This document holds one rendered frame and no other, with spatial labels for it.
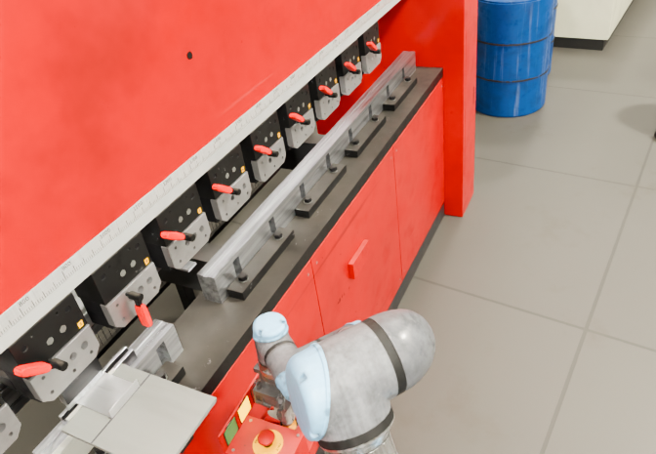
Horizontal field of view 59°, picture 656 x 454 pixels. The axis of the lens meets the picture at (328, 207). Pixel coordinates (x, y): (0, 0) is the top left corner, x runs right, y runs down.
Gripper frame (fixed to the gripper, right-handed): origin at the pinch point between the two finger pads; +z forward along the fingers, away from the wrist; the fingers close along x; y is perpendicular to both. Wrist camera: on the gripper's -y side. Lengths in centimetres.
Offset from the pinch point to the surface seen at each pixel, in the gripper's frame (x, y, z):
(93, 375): 20.5, 34.9, -27.2
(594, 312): -134, -77, 67
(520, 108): -318, -20, 65
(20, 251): 23, 35, -64
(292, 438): 6.8, -3.9, -5.1
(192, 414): 20.3, 9.9, -26.1
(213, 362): -0.7, 20.8, -12.6
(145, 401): 20.8, 21.3, -25.1
